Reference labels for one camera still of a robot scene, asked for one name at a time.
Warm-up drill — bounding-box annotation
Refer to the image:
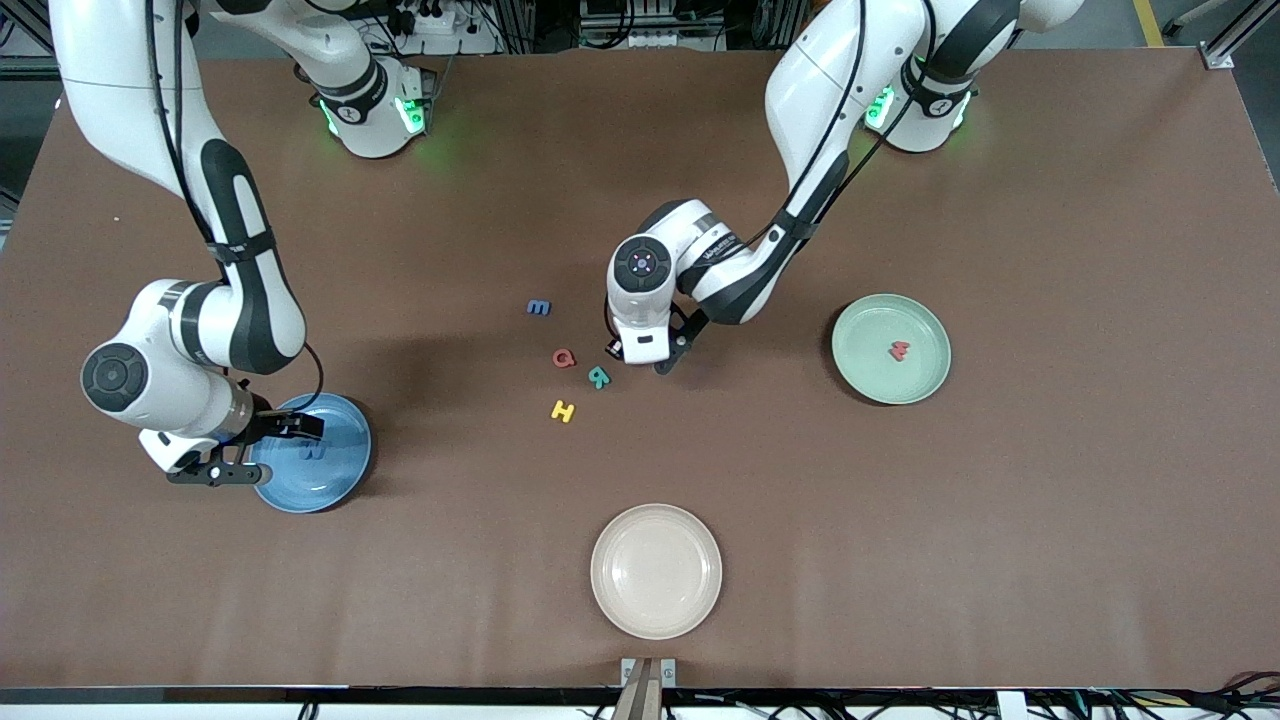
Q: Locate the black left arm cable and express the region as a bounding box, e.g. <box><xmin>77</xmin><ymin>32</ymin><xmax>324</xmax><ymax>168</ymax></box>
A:
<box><xmin>603</xmin><ymin>0</ymin><xmax>936</xmax><ymax>351</ymax></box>

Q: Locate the aluminium frame profile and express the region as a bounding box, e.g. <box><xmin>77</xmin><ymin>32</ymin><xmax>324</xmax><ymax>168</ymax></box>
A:
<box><xmin>1165</xmin><ymin>0</ymin><xmax>1280</xmax><ymax>71</ymax></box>

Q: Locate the beige plate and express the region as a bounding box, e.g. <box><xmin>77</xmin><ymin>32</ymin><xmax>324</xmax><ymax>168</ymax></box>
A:
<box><xmin>590</xmin><ymin>503</ymin><xmax>724</xmax><ymax>641</ymax></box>

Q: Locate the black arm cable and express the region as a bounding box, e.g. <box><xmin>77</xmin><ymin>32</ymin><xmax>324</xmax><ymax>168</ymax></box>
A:
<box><xmin>145</xmin><ymin>0</ymin><xmax>326</xmax><ymax>416</ymax></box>
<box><xmin>603</xmin><ymin>0</ymin><xmax>936</xmax><ymax>351</ymax></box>

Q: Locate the blue plate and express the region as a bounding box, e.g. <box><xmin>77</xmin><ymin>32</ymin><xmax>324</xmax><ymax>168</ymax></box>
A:
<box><xmin>248</xmin><ymin>392</ymin><xmax>373</xmax><ymax>515</ymax></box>

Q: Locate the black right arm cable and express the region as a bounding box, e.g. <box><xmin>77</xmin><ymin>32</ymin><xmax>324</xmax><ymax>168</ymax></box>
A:
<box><xmin>145</xmin><ymin>0</ymin><xmax>326</xmax><ymax>416</ymax></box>

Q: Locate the green plate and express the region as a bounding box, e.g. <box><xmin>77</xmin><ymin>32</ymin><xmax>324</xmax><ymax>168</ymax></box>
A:
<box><xmin>831</xmin><ymin>293</ymin><xmax>952</xmax><ymax>406</ymax></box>

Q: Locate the metal bracket with post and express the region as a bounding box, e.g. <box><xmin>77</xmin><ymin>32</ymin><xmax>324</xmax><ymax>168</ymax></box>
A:
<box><xmin>620</xmin><ymin>657</ymin><xmax>678</xmax><ymax>720</ymax></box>

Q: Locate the brown table cover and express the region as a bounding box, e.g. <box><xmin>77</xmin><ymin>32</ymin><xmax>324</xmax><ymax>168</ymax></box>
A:
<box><xmin>0</xmin><ymin>48</ymin><xmax>1280</xmax><ymax>691</ymax></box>

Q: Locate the white vented device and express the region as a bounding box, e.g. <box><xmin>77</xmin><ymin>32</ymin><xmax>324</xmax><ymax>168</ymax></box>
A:
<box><xmin>578</xmin><ymin>0</ymin><xmax>673</xmax><ymax>51</ymax></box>

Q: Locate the black cable bundle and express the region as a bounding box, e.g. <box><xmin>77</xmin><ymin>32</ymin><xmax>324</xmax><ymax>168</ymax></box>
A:
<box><xmin>1075</xmin><ymin>672</ymin><xmax>1280</xmax><ymax>720</ymax></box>

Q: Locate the white power strip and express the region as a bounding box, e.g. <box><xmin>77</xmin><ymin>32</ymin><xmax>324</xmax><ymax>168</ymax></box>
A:
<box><xmin>385</xmin><ymin>0</ymin><xmax>463</xmax><ymax>37</ymax></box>

